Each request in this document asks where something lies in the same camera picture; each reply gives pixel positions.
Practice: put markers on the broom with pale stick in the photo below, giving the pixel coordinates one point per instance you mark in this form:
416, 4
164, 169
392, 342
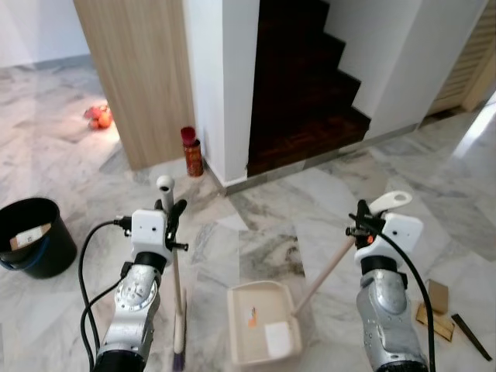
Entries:
178, 302

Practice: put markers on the white paper scrap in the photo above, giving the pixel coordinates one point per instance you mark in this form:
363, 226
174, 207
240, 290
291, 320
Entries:
277, 337

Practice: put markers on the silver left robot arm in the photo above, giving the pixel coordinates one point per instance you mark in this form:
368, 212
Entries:
136, 298

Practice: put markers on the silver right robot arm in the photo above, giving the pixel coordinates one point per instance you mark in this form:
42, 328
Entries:
384, 306

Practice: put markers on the red cylindrical can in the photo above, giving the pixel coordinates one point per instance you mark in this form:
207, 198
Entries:
191, 151

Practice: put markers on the light wooden block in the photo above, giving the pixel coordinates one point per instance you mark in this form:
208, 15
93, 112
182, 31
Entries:
438, 310

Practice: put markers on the bag of oranges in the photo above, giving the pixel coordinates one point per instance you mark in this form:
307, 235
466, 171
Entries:
99, 116

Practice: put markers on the black bucket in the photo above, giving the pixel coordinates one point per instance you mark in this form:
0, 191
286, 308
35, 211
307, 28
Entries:
46, 260

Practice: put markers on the dark wooden staircase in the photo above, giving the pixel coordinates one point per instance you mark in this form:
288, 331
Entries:
302, 85

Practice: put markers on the cardboard piece in bucket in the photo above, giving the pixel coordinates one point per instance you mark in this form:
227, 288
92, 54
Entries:
29, 235

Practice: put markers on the thin black stick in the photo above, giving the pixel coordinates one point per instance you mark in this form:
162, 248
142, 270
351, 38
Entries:
471, 337

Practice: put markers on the beige louvre door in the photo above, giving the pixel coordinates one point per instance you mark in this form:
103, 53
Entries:
465, 70

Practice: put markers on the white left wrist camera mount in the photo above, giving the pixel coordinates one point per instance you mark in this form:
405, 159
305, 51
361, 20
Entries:
149, 231

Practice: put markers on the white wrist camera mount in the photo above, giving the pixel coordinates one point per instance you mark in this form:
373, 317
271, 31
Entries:
149, 231
399, 232

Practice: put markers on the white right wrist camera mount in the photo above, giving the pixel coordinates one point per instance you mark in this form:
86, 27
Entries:
399, 232

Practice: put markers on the light wooden wall panel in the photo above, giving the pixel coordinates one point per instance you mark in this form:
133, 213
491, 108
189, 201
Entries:
139, 77

